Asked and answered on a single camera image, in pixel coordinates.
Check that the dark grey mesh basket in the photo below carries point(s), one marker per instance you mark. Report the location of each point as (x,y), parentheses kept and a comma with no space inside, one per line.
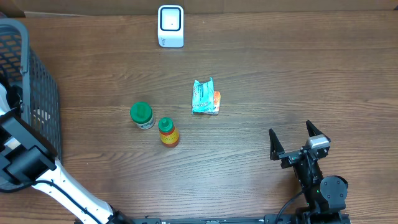
(34,93)

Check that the green cap hot sauce bottle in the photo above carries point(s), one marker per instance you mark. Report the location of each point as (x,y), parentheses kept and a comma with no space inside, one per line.
(169,134)

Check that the small orange box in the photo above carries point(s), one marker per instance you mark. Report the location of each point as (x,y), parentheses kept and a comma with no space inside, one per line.
(217,101)

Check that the white barcode scanner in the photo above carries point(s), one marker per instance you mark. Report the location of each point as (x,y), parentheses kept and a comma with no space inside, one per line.
(170,26)

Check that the green cap white jar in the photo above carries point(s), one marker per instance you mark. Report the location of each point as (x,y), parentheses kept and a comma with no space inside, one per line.
(142,115)

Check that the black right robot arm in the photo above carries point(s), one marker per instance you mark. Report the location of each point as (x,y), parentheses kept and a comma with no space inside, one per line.
(325,196)

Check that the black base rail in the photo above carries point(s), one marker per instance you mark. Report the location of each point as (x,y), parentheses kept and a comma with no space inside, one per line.
(202,221)

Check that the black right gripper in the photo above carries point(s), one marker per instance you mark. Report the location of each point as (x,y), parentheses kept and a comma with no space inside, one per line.
(278,153)

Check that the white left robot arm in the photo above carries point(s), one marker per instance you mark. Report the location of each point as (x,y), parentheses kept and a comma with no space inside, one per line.
(65,186)

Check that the teal wipes pack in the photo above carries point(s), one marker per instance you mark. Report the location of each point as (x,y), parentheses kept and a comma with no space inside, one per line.
(203,98)

